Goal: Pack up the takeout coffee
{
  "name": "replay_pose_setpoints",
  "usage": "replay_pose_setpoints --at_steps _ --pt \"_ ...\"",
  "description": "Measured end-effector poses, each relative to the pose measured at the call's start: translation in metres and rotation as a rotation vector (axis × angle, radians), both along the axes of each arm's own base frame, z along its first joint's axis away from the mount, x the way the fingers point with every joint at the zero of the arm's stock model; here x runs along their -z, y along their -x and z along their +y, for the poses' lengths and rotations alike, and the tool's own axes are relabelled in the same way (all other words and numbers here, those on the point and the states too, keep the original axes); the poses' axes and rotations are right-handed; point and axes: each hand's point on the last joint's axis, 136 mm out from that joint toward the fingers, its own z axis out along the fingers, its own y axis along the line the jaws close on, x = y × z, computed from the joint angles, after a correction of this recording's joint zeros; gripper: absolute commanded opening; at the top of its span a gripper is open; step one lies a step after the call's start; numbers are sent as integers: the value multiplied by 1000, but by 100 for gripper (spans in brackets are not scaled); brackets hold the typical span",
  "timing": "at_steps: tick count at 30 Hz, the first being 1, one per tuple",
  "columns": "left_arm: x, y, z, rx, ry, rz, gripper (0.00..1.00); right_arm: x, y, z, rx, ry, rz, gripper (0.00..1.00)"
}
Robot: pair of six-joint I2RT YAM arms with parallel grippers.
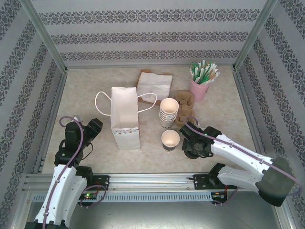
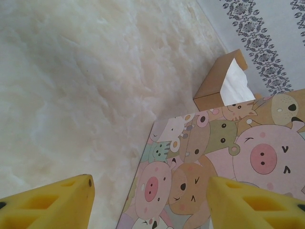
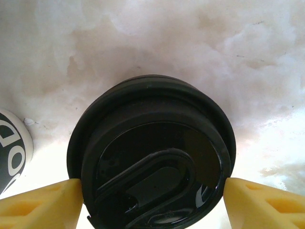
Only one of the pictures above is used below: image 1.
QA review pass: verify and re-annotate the aluminium frame post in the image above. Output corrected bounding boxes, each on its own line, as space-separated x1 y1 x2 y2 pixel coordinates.
233 0 279 71
18 0 70 73

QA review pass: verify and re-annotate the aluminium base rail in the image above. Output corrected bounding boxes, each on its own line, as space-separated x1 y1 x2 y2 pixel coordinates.
23 173 251 191

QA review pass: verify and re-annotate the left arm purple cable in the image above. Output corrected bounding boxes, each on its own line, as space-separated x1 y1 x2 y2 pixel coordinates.
42 116 85 226

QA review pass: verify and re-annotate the white paper bag with handles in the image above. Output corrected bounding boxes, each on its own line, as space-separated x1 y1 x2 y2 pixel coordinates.
95 86 158 150

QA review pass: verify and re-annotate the bundle of wrapped straws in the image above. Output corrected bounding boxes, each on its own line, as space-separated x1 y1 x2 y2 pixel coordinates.
189 60 219 85

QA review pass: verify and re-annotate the slotted grey cable duct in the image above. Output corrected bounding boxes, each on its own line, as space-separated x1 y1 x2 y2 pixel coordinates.
32 192 227 202

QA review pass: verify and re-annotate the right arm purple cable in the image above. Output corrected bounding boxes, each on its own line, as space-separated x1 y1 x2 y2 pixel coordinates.
183 116 301 197

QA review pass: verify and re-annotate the pink cup holder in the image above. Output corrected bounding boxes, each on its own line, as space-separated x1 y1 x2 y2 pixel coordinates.
189 78 210 103

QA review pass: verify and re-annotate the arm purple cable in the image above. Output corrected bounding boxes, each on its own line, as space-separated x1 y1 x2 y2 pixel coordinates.
183 116 301 197
42 116 85 226

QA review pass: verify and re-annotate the black mount plate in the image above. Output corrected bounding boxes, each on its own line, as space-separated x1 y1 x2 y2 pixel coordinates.
91 175 110 191
193 174 215 190

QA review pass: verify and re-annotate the right black mount plate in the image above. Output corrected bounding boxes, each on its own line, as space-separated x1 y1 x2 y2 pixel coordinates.
193 174 215 190

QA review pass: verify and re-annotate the brown cardboard tray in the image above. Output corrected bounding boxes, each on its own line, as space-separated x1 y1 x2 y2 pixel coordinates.
135 69 174 105

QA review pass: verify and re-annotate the stack of paper cups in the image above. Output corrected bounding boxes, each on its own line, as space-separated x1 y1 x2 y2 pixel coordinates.
159 97 179 131

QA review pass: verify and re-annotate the paper coffee cup dark base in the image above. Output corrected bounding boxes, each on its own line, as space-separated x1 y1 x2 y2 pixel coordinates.
161 130 181 153

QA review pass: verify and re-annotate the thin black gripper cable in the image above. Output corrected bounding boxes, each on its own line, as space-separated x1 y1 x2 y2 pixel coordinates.
83 142 94 160

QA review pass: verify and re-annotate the aluminium frame bar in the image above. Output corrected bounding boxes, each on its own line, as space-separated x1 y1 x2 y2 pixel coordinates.
232 66 296 229
32 69 70 175

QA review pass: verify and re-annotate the stack of pulp cup carriers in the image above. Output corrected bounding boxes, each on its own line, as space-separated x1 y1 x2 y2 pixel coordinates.
174 92 196 128

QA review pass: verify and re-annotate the white paper napkin stack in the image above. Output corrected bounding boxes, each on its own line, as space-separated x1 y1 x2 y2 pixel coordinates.
137 72 173 103

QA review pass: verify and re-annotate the left black mount plate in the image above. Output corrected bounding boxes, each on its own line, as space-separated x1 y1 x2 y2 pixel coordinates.
91 175 110 191

